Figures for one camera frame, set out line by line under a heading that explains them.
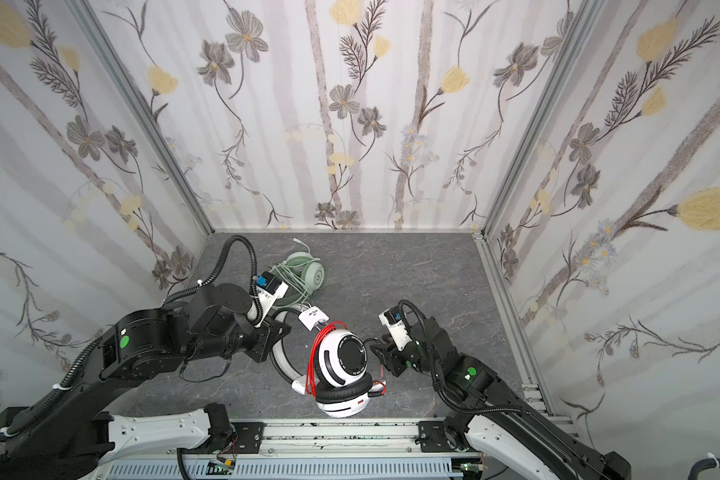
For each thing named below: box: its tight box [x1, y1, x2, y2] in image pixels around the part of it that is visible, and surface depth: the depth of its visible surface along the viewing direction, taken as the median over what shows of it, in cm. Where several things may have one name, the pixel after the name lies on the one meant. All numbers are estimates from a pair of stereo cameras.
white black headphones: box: [268, 306, 386, 418], surface depth 48 cm
